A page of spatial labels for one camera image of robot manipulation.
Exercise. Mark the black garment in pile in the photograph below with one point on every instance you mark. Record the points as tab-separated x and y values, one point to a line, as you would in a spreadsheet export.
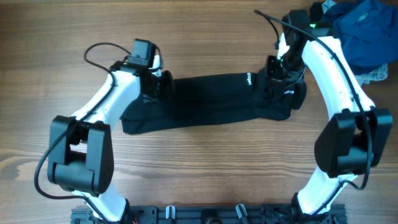
316	12

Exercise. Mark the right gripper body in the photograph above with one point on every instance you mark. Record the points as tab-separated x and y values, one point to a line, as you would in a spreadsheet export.
288	69

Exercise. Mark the black polo shirt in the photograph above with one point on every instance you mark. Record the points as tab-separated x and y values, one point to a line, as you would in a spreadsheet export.
213	100

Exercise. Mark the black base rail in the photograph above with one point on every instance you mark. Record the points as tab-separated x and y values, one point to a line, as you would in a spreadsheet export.
267	213

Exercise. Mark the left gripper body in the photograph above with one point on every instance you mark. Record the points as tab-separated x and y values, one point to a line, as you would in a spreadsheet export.
159	86

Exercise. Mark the blue garment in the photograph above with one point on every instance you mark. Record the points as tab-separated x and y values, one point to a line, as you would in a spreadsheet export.
367	31

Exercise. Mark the light grey garment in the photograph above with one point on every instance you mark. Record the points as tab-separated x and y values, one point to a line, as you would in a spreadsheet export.
378	74

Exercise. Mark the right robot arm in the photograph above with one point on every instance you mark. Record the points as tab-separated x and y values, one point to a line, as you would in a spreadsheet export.
353	140

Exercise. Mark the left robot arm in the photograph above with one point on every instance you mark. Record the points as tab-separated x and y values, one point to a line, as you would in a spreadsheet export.
80	155

